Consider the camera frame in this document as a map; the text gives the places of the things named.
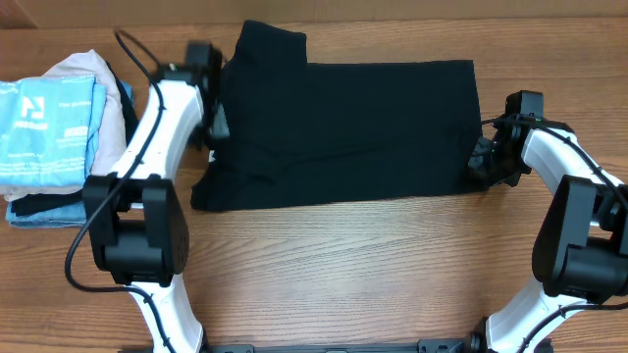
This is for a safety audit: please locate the black t-shirt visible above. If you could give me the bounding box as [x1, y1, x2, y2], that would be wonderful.
[190, 21, 482, 212]

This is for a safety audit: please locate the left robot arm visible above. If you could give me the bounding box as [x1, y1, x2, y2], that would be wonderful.
[79, 42, 223, 352]

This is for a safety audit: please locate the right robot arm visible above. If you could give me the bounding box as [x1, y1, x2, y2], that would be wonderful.
[457, 90, 627, 352]

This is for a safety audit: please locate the beige folded shirt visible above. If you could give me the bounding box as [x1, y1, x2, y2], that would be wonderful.
[3, 49, 129, 202]

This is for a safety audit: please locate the light blue printed folded shirt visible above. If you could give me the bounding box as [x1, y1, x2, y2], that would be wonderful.
[1, 76, 107, 188]

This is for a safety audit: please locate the blue denim folded garment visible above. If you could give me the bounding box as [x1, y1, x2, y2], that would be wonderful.
[5, 80, 135, 229]

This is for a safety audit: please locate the black folded shirt in stack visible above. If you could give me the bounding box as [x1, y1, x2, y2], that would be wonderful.
[8, 76, 138, 217]

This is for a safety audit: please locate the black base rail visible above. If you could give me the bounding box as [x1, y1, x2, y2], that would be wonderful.
[202, 338, 464, 353]

